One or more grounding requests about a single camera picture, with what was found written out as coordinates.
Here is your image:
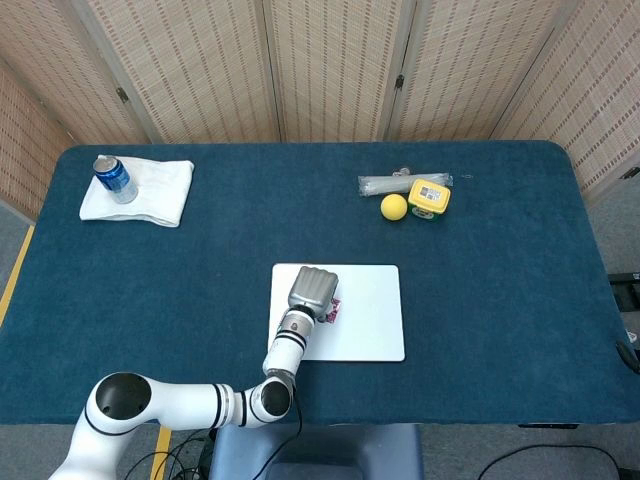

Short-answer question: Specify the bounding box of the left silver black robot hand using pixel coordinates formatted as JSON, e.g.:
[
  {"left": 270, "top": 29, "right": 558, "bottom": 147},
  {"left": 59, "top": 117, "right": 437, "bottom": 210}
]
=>
[{"left": 285, "top": 265, "right": 341, "bottom": 324}]

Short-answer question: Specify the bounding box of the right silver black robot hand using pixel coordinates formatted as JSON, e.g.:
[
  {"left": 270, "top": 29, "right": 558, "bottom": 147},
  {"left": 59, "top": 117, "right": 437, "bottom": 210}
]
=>
[{"left": 614, "top": 339, "right": 640, "bottom": 375}]

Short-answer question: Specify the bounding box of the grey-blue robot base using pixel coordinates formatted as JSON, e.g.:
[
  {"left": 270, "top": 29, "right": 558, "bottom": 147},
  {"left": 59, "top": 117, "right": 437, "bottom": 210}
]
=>
[{"left": 207, "top": 423, "right": 425, "bottom": 480}]

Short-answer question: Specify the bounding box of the white rectangular board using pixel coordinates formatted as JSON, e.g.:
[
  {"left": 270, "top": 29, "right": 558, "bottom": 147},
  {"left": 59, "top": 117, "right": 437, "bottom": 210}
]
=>
[{"left": 266, "top": 263, "right": 406, "bottom": 363}]

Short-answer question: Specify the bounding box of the dark blue tablecloth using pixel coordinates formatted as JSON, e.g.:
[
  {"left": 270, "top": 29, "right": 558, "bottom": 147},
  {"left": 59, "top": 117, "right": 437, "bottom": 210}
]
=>
[{"left": 0, "top": 140, "right": 634, "bottom": 426}]

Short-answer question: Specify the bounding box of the yellow foam ball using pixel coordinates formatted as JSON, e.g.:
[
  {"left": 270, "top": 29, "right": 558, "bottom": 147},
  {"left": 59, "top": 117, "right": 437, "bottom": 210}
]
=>
[{"left": 380, "top": 193, "right": 409, "bottom": 221}]

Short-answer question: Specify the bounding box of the clear plastic straw packet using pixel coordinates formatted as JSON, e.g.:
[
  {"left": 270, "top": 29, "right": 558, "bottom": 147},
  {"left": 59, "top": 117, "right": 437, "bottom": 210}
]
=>
[{"left": 357, "top": 171, "right": 454, "bottom": 199}]

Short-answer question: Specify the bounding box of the green tub with yellow lid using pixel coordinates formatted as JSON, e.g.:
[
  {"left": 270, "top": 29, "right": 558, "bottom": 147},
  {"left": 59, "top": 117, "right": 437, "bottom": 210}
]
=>
[{"left": 406, "top": 178, "right": 452, "bottom": 221}]

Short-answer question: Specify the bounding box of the white folded towel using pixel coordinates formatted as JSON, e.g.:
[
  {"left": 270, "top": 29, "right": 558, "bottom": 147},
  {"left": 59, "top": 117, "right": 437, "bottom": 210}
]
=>
[{"left": 78, "top": 153, "right": 195, "bottom": 229}]

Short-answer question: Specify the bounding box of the woven bamboo folding screen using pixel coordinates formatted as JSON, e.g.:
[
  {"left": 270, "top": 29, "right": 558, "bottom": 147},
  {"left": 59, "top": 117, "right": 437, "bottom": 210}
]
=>
[{"left": 0, "top": 0, "right": 640, "bottom": 221}]

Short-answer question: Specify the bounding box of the blue soda can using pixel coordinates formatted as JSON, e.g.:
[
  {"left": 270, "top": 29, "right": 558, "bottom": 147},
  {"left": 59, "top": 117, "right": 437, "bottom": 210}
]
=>
[{"left": 92, "top": 154, "right": 140, "bottom": 205}]

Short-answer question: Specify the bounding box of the black equipment frame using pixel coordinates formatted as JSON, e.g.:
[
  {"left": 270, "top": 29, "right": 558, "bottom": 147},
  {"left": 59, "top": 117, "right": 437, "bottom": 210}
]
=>
[{"left": 607, "top": 272, "right": 640, "bottom": 314}]

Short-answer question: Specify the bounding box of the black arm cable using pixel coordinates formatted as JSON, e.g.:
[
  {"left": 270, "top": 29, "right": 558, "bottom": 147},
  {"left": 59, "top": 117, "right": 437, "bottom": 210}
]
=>
[{"left": 262, "top": 383, "right": 304, "bottom": 480}]

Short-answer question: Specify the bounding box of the black floor cable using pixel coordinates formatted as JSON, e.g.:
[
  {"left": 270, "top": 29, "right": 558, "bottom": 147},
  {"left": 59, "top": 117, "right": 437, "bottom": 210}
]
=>
[
  {"left": 124, "top": 427, "right": 219, "bottom": 480},
  {"left": 478, "top": 443, "right": 621, "bottom": 480}
]

